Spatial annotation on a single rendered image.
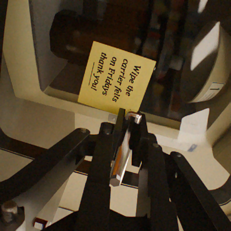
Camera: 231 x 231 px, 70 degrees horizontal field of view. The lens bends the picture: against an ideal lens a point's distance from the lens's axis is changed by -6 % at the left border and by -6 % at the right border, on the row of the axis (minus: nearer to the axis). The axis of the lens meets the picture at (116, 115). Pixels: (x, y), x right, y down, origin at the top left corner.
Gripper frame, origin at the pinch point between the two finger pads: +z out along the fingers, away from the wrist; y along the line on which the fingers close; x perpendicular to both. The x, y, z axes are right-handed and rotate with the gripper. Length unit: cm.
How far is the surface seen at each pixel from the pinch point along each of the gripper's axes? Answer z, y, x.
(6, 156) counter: 16.2, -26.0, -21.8
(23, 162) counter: 24.5, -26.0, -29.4
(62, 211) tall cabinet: 178, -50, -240
